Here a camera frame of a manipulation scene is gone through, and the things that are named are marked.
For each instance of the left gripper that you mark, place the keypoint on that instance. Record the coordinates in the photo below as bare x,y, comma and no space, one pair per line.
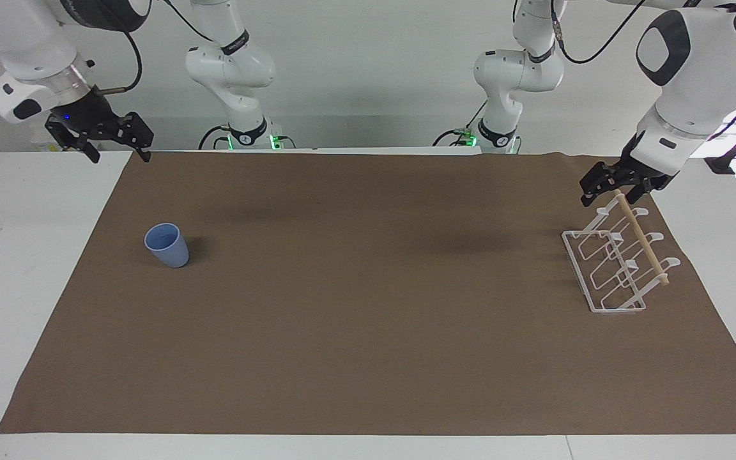
630,160

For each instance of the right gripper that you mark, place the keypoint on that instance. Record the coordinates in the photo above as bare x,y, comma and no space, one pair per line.
87,110

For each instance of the blue plastic cup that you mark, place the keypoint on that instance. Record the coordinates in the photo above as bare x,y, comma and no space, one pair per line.
168,246

